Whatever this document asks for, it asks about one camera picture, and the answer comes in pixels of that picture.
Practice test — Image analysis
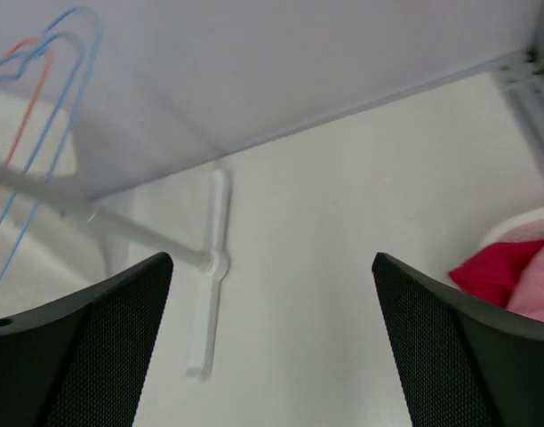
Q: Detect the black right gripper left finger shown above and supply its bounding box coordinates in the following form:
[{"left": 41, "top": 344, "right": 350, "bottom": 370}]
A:
[{"left": 0, "top": 253, "right": 173, "bottom": 426}]

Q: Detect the magenta t shirt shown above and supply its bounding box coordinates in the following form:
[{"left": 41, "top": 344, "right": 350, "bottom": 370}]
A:
[{"left": 448, "top": 239, "right": 544, "bottom": 308}]

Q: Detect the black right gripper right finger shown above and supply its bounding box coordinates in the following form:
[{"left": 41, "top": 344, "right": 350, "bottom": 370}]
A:
[{"left": 372, "top": 253, "right": 544, "bottom": 426}]

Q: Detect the metal clothes rack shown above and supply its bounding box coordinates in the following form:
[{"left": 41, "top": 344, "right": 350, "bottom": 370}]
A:
[{"left": 0, "top": 165, "right": 232, "bottom": 383}]

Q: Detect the light blue wire hanger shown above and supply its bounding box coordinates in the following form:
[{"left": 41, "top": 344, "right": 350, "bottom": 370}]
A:
[
  {"left": 0, "top": 31, "right": 86, "bottom": 226},
  {"left": 0, "top": 5, "right": 107, "bottom": 303}
]

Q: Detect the pink wire hanger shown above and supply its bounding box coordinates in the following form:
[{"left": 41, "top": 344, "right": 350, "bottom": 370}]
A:
[{"left": 0, "top": 37, "right": 55, "bottom": 213}]

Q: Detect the white plastic laundry basket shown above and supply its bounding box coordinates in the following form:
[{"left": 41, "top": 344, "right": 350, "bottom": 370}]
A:
[{"left": 478, "top": 206, "right": 544, "bottom": 248}]

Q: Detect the pink t shirt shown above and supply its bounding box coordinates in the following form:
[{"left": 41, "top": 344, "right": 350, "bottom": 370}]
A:
[{"left": 507, "top": 246, "right": 544, "bottom": 322}]

